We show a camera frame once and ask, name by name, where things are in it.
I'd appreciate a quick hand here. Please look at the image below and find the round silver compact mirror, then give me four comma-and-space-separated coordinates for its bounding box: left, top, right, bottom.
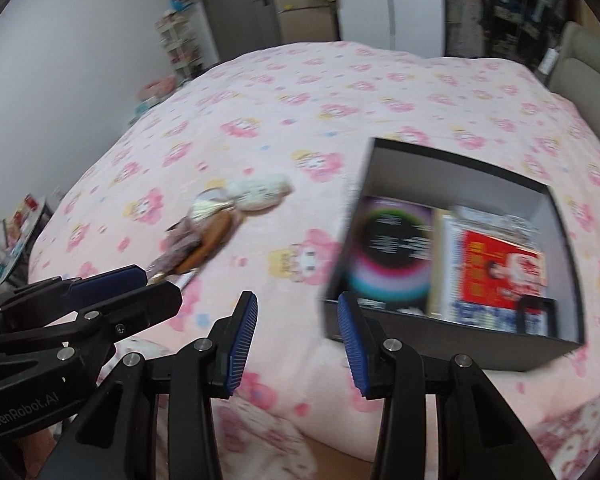
190, 189, 227, 223

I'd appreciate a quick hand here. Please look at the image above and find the lavender fabric scrunchie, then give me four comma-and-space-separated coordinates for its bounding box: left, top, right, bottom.
147, 215, 201, 278

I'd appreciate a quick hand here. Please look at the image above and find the side table with clutter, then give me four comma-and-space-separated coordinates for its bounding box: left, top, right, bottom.
0, 194, 56, 287

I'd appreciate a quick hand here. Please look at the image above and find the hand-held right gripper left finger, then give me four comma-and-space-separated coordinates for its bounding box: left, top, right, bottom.
40, 291, 259, 480

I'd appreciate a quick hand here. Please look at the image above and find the black cardboard box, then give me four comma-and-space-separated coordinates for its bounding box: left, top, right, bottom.
321, 136, 587, 373

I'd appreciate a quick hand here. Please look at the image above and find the grey door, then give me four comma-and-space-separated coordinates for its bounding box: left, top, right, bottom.
190, 0, 283, 68

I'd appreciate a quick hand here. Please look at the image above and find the white plush toy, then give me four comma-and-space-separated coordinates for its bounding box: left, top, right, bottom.
224, 172, 295, 216

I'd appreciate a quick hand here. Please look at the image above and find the white wardrobe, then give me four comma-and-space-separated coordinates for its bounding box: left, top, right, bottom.
335, 0, 448, 58

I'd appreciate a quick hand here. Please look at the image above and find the white tiered shelf rack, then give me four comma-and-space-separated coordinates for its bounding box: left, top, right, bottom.
154, 10, 206, 82

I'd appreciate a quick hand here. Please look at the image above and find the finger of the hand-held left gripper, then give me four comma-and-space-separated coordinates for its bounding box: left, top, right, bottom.
0, 280, 184, 385
0, 265, 149, 322

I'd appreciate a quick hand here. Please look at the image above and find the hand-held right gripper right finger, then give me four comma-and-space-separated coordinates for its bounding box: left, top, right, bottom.
336, 291, 556, 480

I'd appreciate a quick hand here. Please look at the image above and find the red cartoon book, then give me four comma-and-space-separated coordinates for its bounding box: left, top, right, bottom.
452, 229, 548, 311

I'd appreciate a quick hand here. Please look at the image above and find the glass display cabinet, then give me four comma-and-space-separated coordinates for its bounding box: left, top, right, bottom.
442, 0, 581, 73

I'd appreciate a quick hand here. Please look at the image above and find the pink plush toy pile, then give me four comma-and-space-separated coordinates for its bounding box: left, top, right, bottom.
129, 74, 179, 117

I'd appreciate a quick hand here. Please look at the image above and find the pink red-patterned bedsheet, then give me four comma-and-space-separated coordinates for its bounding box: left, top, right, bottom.
200, 390, 600, 480

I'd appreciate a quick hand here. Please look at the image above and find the white perforated strap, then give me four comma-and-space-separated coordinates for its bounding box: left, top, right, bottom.
172, 267, 203, 293

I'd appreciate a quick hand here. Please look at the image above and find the small black frame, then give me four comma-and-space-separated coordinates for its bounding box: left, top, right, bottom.
515, 295, 559, 337

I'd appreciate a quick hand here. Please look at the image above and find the pink cartoon printed blanket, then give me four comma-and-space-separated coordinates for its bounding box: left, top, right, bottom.
27, 40, 600, 461

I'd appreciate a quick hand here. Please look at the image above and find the black rainbow ring booklet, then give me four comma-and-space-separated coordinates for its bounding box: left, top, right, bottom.
341, 194, 437, 317

